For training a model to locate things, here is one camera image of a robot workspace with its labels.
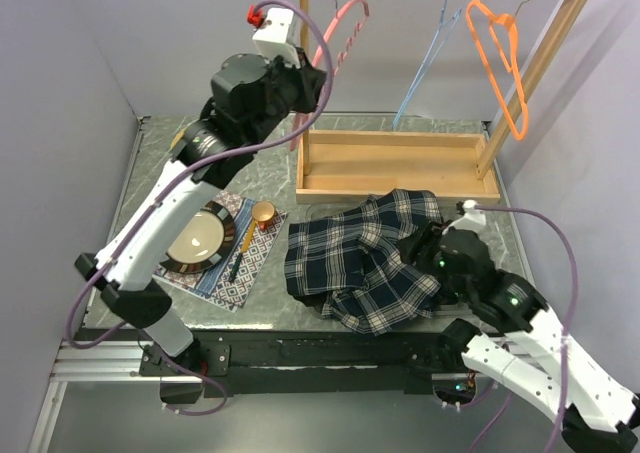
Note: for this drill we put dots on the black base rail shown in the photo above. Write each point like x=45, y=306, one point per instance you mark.
x=265, y=362

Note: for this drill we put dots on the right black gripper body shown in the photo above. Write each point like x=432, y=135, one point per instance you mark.
x=426, y=235

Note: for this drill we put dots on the navy beige plaid skirt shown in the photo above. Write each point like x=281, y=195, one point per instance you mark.
x=360, y=263

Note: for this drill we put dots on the dark green pen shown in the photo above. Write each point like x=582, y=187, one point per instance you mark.
x=235, y=268

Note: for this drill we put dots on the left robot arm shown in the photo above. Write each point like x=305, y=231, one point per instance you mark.
x=251, y=96

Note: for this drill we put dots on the copper cup with handle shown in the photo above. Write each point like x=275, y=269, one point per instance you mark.
x=262, y=214

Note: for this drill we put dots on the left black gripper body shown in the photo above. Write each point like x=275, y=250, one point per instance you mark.
x=292, y=87

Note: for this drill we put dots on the beige round plate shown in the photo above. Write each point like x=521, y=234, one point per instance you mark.
x=176, y=139

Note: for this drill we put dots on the blue patterned placemat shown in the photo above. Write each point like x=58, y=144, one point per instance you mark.
x=212, y=284

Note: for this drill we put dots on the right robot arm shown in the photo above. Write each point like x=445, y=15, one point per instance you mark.
x=593, y=412

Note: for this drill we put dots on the black rimmed plate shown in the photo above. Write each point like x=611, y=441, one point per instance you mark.
x=206, y=240

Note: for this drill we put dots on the light blue wire hanger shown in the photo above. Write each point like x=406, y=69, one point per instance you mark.
x=443, y=31

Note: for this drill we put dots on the clear plastic bin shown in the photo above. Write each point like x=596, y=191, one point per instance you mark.
x=320, y=210

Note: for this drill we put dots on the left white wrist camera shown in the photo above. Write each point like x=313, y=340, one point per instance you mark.
x=274, y=34

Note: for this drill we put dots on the wooden clothes rack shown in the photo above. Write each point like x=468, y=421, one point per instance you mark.
x=341, y=165

